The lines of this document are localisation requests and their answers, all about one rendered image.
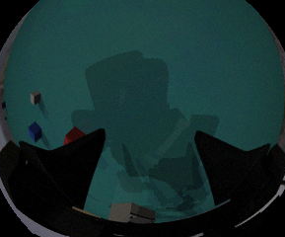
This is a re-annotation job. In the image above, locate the blue block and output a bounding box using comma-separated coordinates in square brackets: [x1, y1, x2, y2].
[28, 121, 42, 143]

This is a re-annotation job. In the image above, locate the red block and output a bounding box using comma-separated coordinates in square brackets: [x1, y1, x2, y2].
[63, 126, 87, 145]

